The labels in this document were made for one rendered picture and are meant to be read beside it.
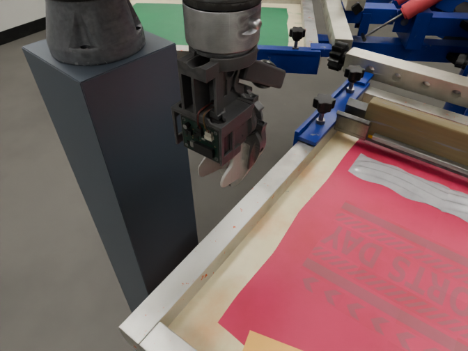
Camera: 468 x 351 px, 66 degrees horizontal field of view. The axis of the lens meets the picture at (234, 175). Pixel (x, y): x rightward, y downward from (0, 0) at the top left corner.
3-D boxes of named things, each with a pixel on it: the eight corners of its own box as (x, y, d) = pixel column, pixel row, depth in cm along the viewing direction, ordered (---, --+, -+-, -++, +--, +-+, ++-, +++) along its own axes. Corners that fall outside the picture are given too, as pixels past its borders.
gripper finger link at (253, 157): (227, 160, 49) (227, 105, 43) (235, 154, 50) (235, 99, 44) (256, 174, 47) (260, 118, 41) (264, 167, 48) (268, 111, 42)
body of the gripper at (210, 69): (174, 147, 44) (161, 51, 36) (217, 115, 49) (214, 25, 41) (224, 172, 41) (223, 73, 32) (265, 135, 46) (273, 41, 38)
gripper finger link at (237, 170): (210, 203, 50) (207, 151, 43) (235, 180, 53) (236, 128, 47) (228, 214, 48) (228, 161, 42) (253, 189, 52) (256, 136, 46)
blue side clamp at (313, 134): (311, 166, 77) (316, 139, 72) (290, 157, 79) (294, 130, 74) (364, 104, 95) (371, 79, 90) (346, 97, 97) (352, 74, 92)
